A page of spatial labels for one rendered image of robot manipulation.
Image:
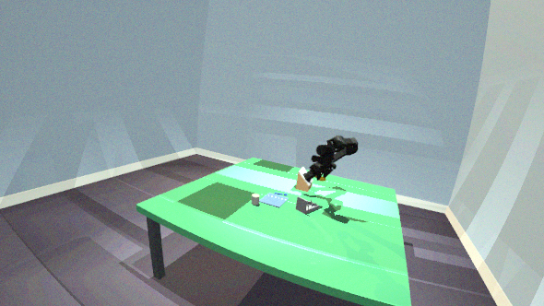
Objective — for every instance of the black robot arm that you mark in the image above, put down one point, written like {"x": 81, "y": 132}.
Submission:
{"x": 341, "y": 146}

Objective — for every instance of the white dish rack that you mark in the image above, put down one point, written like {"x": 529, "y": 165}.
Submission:
{"x": 305, "y": 206}

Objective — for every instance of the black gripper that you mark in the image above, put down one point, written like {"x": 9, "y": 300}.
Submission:
{"x": 325, "y": 167}

